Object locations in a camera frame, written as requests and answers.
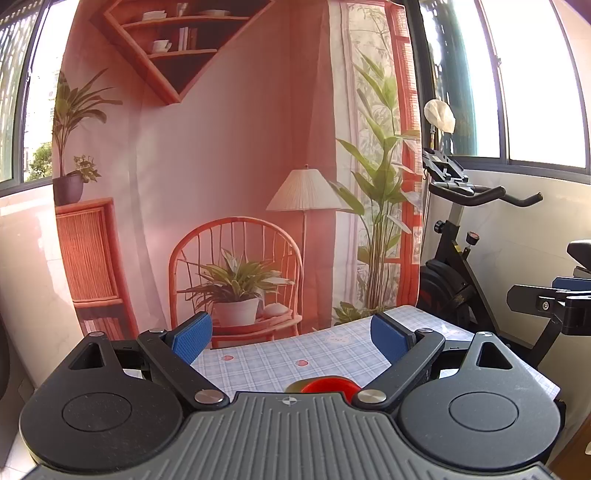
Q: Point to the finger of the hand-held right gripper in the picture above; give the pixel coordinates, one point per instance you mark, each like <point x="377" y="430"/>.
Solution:
<point x="575" y="284"/>
<point x="531" y="299"/>

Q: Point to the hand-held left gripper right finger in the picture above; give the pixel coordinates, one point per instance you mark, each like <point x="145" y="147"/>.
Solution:
<point x="388" y="339"/>

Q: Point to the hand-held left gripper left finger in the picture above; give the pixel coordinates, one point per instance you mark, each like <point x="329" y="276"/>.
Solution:
<point x="191" y="339"/>

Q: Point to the red bowl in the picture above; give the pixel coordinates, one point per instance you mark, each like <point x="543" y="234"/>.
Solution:
<point x="328" y="385"/>

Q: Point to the black exercise bike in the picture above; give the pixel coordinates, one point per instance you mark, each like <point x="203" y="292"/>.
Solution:
<point x="452" y="281"/>

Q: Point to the checked blue tablecloth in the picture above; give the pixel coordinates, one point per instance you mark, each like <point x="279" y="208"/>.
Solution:
<point x="277" y="360"/>

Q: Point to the green bowl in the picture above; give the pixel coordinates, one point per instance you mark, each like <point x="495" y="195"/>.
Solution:
<point x="294" y="386"/>

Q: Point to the printed backdrop cloth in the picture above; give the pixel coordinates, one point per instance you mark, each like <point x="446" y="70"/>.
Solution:
<point x="231" y="161"/>

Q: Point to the white cloth bag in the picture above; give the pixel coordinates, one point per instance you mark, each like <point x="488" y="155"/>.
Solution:
<point x="441" y="115"/>

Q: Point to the window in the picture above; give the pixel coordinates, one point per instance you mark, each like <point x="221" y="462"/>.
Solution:
<point x="23" y="92"/>
<point x="531" y="78"/>

